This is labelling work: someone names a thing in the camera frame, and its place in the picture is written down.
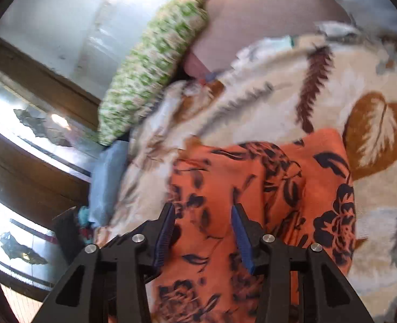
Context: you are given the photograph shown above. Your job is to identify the orange floral blouse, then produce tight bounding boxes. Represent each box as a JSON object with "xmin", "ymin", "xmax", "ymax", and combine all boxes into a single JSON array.
[{"xmin": 151, "ymin": 128, "xmax": 357, "ymax": 323}]

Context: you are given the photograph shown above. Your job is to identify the green checkered pillow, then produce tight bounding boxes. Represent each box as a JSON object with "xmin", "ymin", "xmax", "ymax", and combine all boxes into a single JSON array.
[{"xmin": 97, "ymin": 0, "xmax": 217, "ymax": 147}]

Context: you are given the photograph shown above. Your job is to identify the pink pillow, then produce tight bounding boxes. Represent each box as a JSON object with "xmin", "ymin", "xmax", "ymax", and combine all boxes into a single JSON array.
[{"xmin": 185, "ymin": 0, "xmax": 352, "ymax": 81}]

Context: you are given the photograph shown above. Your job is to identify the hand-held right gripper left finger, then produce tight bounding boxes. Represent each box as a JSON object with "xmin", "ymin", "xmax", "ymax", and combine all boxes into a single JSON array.
[{"xmin": 30, "ymin": 203, "xmax": 176, "ymax": 323}]

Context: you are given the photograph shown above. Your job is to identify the light blue cloth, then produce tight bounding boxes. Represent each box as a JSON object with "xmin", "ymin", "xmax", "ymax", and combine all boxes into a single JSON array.
[{"xmin": 89, "ymin": 139, "xmax": 132, "ymax": 227}]

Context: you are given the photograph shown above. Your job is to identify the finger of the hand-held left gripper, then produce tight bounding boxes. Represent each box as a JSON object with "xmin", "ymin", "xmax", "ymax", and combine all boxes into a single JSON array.
[{"xmin": 52, "ymin": 206, "xmax": 85, "ymax": 256}]

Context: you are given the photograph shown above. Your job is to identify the leaf print blanket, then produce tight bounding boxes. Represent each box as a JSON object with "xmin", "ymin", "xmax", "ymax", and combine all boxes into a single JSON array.
[{"xmin": 94, "ymin": 23, "xmax": 397, "ymax": 323}]

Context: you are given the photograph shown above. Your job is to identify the white socks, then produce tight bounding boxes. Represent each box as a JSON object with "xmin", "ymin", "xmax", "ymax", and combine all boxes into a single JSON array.
[{"xmin": 252, "ymin": 34, "xmax": 297, "ymax": 50}]

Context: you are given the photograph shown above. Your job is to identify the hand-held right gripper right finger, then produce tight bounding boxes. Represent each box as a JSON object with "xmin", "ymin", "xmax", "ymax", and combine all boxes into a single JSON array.
[{"xmin": 231, "ymin": 203, "xmax": 376, "ymax": 323}]

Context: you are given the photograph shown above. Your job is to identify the wooden door with stained glass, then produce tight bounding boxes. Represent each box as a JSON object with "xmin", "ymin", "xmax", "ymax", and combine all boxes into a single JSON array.
[{"xmin": 0, "ymin": 35, "xmax": 101, "ymax": 300}]

